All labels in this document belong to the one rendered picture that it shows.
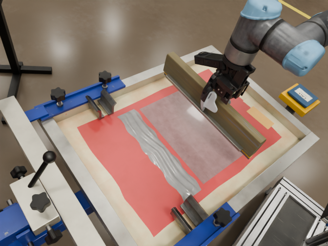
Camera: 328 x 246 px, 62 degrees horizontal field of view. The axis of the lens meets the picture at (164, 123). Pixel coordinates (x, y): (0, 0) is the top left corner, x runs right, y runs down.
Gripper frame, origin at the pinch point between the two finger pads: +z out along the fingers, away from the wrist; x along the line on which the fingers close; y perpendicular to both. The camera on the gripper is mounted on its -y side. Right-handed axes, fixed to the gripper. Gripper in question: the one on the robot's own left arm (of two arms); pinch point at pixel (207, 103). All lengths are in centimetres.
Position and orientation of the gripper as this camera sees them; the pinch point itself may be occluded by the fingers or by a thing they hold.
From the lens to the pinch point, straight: 87.1
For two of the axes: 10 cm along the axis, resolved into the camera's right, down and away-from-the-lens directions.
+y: 6.1, 6.9, -3.8
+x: 7.7, -4.1, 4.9
